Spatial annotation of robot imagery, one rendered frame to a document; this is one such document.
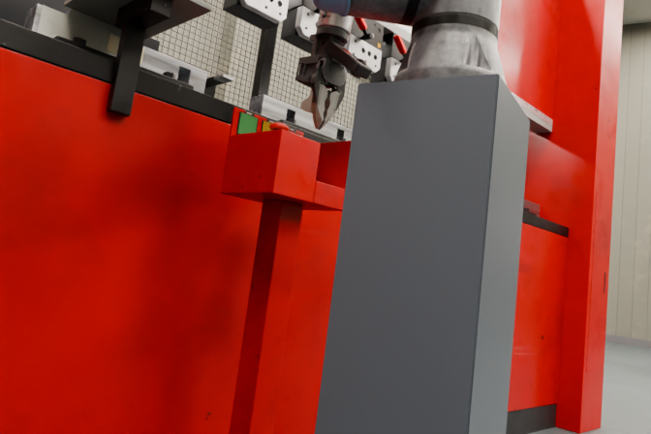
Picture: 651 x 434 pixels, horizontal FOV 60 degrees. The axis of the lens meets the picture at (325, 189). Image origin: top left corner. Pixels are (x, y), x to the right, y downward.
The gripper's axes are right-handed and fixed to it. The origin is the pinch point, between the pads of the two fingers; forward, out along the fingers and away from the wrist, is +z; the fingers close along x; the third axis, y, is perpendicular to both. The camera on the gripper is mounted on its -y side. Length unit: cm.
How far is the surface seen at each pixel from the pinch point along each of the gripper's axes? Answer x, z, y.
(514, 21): -135, -85, 34
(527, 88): -152, -60, 31
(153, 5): 36.7, -11.3, 10.2
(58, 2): 28, -28, 88
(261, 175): 15.1, 14.5, -2.5
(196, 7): 28.8, -14.4, 9.6
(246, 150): 15.1, 9.8, 3.5
